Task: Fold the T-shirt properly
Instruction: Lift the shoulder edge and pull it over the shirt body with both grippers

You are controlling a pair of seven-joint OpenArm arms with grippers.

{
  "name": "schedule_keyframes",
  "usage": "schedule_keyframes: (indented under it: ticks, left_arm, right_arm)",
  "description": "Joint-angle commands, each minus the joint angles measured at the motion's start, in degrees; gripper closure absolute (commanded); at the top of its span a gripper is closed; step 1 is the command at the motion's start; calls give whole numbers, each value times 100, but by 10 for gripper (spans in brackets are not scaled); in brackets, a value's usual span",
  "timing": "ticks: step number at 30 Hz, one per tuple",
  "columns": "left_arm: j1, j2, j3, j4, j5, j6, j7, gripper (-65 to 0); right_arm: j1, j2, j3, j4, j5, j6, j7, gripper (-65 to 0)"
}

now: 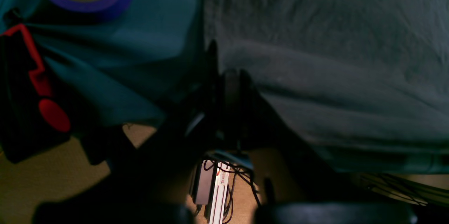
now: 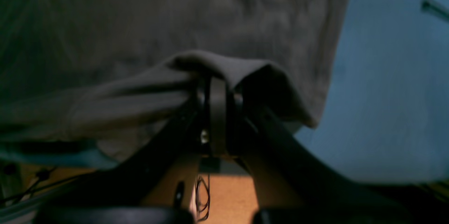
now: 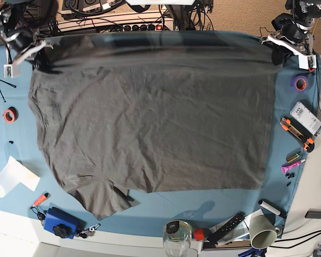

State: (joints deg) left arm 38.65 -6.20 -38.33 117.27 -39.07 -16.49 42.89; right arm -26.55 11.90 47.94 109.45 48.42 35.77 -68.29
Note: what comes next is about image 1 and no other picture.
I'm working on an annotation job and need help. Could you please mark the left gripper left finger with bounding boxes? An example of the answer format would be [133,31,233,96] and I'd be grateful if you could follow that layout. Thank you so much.
[140,41,220,168]

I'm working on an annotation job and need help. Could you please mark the orange black tool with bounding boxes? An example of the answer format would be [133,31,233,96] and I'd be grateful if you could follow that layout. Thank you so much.
[0,24,72,163]

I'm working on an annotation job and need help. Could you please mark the blue table cloth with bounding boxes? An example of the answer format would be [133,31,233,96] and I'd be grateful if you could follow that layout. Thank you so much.
[0,0,449,175]

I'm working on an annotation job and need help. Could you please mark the power strip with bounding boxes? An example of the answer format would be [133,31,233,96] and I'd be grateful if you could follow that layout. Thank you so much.
[189,160,232,224]

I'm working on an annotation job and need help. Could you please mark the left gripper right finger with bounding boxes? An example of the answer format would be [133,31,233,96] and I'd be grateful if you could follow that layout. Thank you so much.
[221,70,281,151]

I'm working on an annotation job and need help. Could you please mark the grey T-shirt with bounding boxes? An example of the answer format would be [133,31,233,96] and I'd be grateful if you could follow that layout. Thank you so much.
[204,0,449,174]

